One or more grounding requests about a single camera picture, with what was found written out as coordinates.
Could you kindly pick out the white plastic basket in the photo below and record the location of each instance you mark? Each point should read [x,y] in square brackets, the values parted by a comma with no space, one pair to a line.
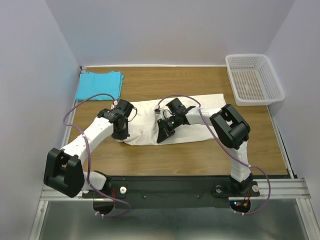
[253,80]

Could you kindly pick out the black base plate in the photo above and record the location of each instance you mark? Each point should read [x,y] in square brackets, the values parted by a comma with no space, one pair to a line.
[159,192]

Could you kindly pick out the aluminium frame rail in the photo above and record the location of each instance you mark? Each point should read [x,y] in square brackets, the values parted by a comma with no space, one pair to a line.
[280,189]

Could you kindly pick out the white t shirt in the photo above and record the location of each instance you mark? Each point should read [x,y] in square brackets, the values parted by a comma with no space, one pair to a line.
[143,128]

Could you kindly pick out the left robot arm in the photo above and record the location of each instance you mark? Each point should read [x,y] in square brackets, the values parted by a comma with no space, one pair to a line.
[64,167]

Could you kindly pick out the folded blue t shirt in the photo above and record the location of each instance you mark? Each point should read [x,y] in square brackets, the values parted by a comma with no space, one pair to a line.
[91,83]

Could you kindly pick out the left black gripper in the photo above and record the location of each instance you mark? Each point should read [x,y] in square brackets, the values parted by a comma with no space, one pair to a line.
[123,135]

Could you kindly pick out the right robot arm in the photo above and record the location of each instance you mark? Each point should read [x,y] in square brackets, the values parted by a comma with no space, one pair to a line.
[226,125]

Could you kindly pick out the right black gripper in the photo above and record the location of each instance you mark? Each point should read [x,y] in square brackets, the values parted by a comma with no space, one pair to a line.
[164,132]

